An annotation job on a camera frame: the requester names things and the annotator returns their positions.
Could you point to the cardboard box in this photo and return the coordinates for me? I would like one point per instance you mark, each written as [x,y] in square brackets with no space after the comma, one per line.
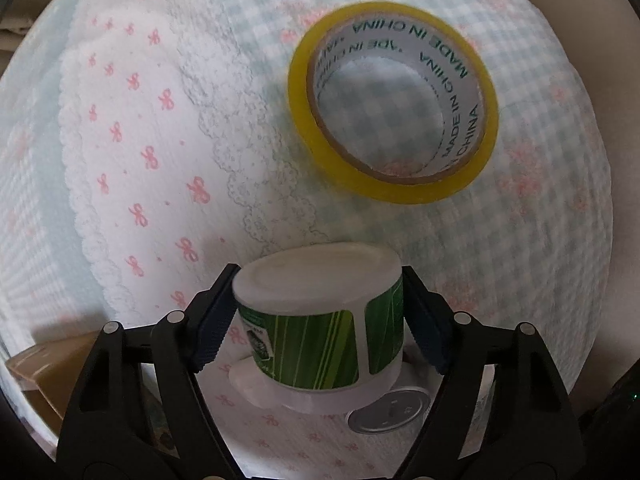
[47,375]

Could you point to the yellow tape roll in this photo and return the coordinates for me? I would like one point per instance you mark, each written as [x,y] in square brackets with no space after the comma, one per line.
[395,105]

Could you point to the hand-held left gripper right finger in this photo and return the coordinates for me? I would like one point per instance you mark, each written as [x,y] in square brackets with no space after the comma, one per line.
[429,327]

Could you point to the white jar with green label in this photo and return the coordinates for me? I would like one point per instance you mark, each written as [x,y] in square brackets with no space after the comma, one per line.
[320,322]

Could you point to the printed bow and gingham cloth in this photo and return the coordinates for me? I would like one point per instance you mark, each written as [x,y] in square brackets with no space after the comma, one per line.
[165,170]

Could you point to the silver round tin lid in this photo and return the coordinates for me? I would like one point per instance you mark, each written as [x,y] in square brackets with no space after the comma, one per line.
[387,410]

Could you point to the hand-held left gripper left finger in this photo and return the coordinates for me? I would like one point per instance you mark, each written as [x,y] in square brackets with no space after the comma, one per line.
[212,327]

